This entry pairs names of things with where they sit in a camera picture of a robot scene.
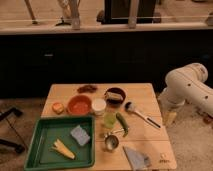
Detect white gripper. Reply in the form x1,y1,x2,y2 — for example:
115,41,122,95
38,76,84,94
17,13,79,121
158,88,184,126

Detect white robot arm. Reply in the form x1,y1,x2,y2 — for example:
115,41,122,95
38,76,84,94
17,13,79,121
158,63,213,126

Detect green plastic cup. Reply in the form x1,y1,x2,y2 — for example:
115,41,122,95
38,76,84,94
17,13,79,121
104,113,116,129

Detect metal measuring cup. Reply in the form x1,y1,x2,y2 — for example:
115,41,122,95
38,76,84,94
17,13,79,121
104,129,123,151

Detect white paper cup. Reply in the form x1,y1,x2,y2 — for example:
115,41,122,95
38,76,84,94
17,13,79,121
91,98,106,116

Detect wooden folding table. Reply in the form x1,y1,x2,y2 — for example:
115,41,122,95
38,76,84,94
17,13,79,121
40,82,178,171

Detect green pepper toy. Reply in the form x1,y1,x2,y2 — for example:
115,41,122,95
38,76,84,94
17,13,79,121
116,113,129,137

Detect grey folded cloth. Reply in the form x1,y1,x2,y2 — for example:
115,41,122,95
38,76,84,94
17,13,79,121
123,146,151,171

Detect dark brown bowl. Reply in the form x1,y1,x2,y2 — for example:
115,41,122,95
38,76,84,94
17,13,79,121
104,87,126,105

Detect sponge in brown bowl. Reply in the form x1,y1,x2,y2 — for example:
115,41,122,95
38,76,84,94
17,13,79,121
106,92,122,101

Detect dark red meat toy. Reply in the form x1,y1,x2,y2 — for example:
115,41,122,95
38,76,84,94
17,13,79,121
77,85,97,93

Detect orange bowl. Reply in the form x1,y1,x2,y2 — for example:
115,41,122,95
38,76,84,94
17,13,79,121
67,95,91,116

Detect blue sponge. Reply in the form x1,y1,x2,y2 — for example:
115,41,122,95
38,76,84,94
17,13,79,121
70,125,90,146

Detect orange bread toy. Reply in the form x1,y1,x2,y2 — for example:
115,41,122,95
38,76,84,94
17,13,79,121
52,102,64,114

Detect yellow corn toy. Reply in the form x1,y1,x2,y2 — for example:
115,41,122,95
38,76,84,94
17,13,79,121
53,139,75,160

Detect green plastic tray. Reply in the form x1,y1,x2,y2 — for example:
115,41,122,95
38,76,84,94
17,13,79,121
24,116,95,171

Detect black chair base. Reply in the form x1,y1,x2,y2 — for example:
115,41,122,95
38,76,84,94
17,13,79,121
0,107,26,154

